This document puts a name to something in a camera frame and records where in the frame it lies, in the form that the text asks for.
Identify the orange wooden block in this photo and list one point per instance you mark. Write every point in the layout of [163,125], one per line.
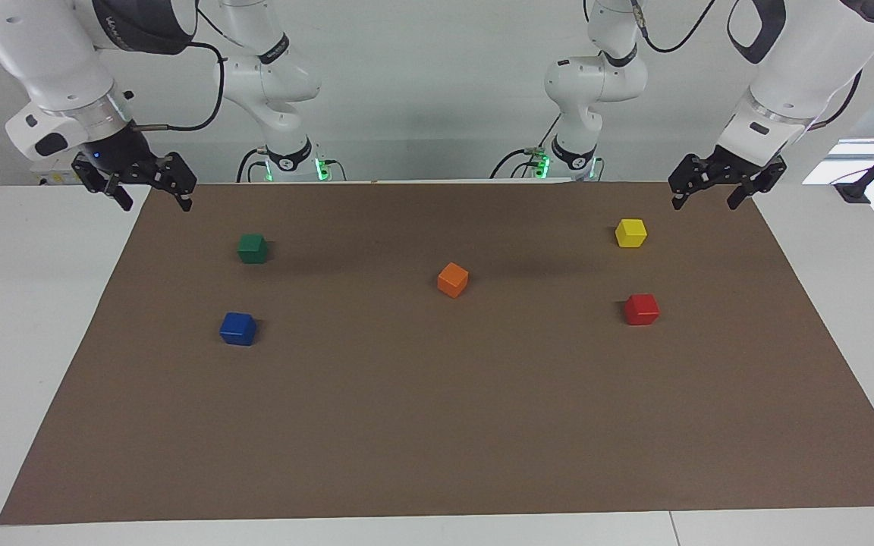
[452,280]

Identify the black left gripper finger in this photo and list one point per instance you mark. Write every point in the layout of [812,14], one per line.
[689,178]
[763,180]

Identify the brown table mat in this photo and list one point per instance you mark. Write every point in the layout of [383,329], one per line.
[437,409]

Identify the green wooden block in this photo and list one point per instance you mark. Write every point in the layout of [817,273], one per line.
[253,249]

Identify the yellow wooden block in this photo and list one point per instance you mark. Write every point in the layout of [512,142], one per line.
[630,233]

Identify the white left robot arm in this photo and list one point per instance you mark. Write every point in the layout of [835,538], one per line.
[793,68]

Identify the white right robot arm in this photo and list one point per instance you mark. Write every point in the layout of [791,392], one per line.
[42,61]

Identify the white cardboard box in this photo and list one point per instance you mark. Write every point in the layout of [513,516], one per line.
[54,177]

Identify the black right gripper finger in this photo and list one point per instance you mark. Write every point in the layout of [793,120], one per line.
[181,180]
[121,194]

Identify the blue wooden block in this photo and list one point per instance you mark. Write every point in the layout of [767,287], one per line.
[237,329]

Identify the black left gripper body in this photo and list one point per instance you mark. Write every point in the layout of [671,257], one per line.
[737,167]

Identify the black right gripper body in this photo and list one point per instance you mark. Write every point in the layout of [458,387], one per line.
[122,155]

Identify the red wooden block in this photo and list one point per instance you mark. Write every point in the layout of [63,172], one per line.
[642,310]

